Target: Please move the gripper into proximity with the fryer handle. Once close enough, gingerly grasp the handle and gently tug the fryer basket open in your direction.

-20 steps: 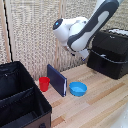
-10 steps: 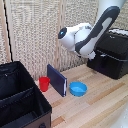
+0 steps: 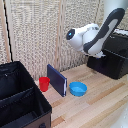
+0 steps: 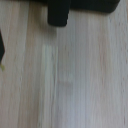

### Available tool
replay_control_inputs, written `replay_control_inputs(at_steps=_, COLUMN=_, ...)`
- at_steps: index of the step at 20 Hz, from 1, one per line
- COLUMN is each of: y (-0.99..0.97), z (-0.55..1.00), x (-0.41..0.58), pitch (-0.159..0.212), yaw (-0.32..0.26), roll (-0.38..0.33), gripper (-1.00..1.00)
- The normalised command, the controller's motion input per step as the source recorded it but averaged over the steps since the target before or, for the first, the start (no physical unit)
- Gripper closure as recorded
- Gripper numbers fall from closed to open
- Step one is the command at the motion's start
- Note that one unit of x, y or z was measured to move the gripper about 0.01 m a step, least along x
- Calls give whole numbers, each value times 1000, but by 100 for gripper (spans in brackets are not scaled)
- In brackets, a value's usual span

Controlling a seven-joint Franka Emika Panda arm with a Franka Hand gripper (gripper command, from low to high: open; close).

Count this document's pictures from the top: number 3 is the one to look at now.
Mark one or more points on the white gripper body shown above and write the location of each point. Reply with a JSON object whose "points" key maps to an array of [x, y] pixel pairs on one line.
{"points": [[96, 55]]}

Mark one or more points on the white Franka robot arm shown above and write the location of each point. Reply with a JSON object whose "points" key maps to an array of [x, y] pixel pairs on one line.
{"points": [[93, 35]]}

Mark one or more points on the white fryer control panel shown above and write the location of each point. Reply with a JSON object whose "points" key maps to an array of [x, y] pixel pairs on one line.
{"points": [[122, 32]]}

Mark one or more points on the black case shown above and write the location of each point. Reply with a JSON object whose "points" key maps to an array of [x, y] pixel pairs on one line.
{"points": [[116, 63]]}

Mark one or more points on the blue plastic bowl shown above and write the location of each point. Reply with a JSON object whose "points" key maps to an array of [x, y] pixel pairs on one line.
{"points": [[78, 89]]}

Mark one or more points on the dark blue flat book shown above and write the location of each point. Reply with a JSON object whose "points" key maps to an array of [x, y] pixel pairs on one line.
{"points": [[57, 80]]}

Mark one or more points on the red plastic cup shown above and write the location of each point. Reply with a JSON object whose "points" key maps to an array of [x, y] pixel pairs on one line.
{"points": [[44, 83]]}

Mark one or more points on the woven rattan folding screen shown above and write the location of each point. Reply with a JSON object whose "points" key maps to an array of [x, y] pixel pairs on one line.
{"points": [[30, 33]]}

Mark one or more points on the black divided storage box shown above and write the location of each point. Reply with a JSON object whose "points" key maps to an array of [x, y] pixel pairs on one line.
{"points": [[20, 100]]}

